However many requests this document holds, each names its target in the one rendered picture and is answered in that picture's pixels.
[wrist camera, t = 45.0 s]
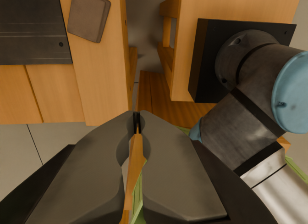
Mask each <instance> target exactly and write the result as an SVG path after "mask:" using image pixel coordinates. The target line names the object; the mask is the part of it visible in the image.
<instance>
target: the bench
mask: <svg viewBox="0 0 308 224"><path fill-rule="evenodd" d="M129 60H130V73H131V87H132V93H133V87H134V80H135V74H136V68H137V61H138V52H137V47H129ZM43 122H44V123H63V122H85V118H84V114H83V108H82V103H81V99H80V94H79V89H78V85H77V79H76V75H75V70H74V66H73V64H32V65H0V124H31V123H43Z"/></svg>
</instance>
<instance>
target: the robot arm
mask: <svg viewBox="0 0 308 224"><path fill-rule="evenodd" d="M214 69H215V74H216V77H217V79H218V80H219V82H220V83H221V84H222V85H223V86H224V87H226V88H227V89H228V90H231V92H229V93H228V94H227V95H226V96H225V97H224V98H223V99H222V100H221V101H220V102H218V103H217V104H216V105H215V106H214V107H213V108H212V109H211V110H210V111H209V112H208V113H207V114H205V115H204V116H203V117H201V118H200V119H199V121H198V122H197V123H196V124H195V125H194V126H193V127H192V128H191V130H190V131H189V134H188V135H186V134H185V133H184V132H183V131H181V130H180V129H179V128H177V127H176V126H174V125H172V124H171V123H169V122H167V121H165V120H163V119H161V118H159V117H158V116H156V115H154V114H152V113H150V112H148V111H146V110H141V111H139V112H136V111H126V112H124V113H122V114H120V115H119V116H117V117H115V118H113V119H111V120H109V121H108V122H105V123H104V124H102V125H100V126H98V127H97V128H95V129H94V130H92V131H91V132H89V133H88V134H87V135H85V136H84V137H83V138H82V139H80V140H79V141H78V142H77V143H76V144H75V145H72V144H68V145H67V146H66V147H65V148H63V149H62V150H61V151H60V152H58V153H57V154H56V155H55V156H53V157H52V158H51V159H50V160H49V161H48V162H46V163H45V164H44V165H43V166H41V167H40V168H39V169H38V170H37V171H35V172H34V173H33V174H32V175H30V176H29V177H28V178H27V179H26V180H24V181H23V182H22V183H21V184H20V185H19V186H17V187H16V188H15V189H14V190H13V191H11V192H10V193H9V194H8V195H7V196H6V197H5V198H4V199H3V200H2V201H1V202H0V224H119V223H120V221H121V219H122V214H123V208H124V201H125V191H124V183H123V175H122V169H121V167H122V165H123V163H124V162H125V161H126V159H127V158H128V157H129V155H130V152H129V140H130V139H131V138H132V137H133V136H134V134H137V127H138V133H139V134H141V135H142V137H143V156H144V157H145V158H146V159H147V162H146V163H145V165H144V166H143V167H142V195H143V217H144V220H145V221H146V223H148V224H308V185H307V184H306V183H305V182H304V181H303V180H302V179H301V178H300V177H299V176H298V175H297V174H296V173H295V172H294V171H293V170H292V169H291V168H290V167H289V166H288V165H287V163H286V162H285V148H284V147H283V146H282V145H281V144H279V143H278V142H277V139H278V138H279V137H281V136H282V135H283V134H284V133H286V132H290V133H295V134H306V133H307V132H308V51H305V50H301V49H297V48H293V47H289V46H285V45H280V43H279V42H278V41H277V40H276V39H275V38H274V37H273V36H272V35H271V34H269V33H267V32H264V31H260V30H254V29H250V30H244V31H241V32H238V33H237V34H235V35H233V36H231V37H230V38H229V39H228V40H227V41H226V42H225V43H224V44H223V45H222V46H221V48H220V50H219V51H218V54H217V56H216V59H215V64H214Z"/></svg>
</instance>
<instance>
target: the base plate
mask: <svg viewBox="0 0 308 224"><path fill-rule="evenodd" d="M72 63H73V61H72V55H71V51H70V46H69V42H68V37H67V32H66V27H65V22H64V17H63V13H62V8H61V3H60V0H0V65H32V64H72Z"/></svg>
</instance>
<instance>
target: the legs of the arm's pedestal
mask: <svg viewBox="0 0 308 224"><path fill-rule="evenodd" d="M178 5H179V0H165V1H163V2H162V3H160V7H159V15H161V16H164V20H163V34H162V42H158V47H157V52H158V55H159V58H160V61H161V65H162V68H163V70H164V73H165V77H166V80H167V83H168V86H169V89H171V76H172V66H173V57H174V48H171V47H170V45H169V44H170V33H171V18H176V19H177V14H178Z"/></svg>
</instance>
